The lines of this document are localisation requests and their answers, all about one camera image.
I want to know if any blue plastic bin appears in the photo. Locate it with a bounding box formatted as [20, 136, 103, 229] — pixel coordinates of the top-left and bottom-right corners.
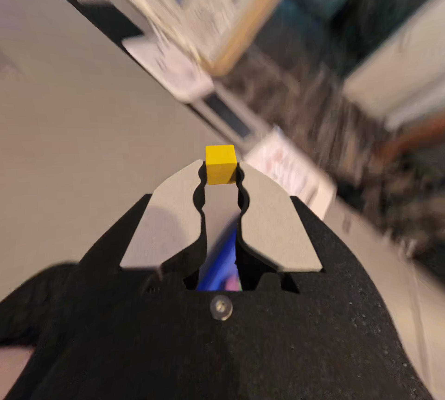
[196, 226, 240, 292]

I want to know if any instruction sheet on wooden stand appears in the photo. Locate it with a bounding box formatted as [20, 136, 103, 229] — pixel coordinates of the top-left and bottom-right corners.
[102, 0, 292, 103]

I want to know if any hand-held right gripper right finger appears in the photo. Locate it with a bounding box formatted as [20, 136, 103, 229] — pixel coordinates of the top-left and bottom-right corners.
[236, 161, 323, 273]

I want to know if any paper in plastic sleeve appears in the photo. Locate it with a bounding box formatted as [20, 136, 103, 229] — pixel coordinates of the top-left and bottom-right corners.
[243, 127, 338, 220]

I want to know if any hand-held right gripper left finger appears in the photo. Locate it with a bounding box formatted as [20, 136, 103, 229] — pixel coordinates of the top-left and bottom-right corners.
[119, 159, 208, 279]

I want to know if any person's pink clothing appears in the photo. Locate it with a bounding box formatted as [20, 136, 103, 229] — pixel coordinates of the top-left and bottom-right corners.
[0, 344, 35, 390]

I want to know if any yellow wooden cube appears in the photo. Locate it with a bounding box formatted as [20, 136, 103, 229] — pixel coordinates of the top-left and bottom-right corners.
[205, 145, 238, 186]

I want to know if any black desk cable cover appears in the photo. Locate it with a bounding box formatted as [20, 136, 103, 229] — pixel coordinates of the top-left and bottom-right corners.
[203, 92, 252, 141]
[78, 0, 145, 46]

